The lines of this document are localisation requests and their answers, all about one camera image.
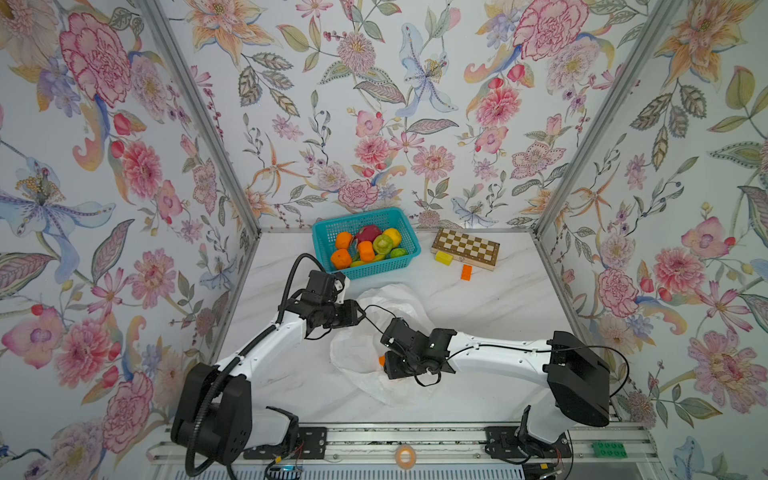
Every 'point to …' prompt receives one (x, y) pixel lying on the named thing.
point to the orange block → (466, 272)
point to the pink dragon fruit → (368, 233)
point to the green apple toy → (398, 252)
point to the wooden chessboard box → (466, 249)
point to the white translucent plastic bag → (355, 351)
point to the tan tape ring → (402, 464)
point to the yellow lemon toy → (395, 236)
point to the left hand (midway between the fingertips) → (364, 316)
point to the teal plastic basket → (325, 232)
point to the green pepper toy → (382, 244)
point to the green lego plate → (609, 450)
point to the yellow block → (443, 257)
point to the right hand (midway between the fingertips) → (386, 367)
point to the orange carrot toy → (381, 361)
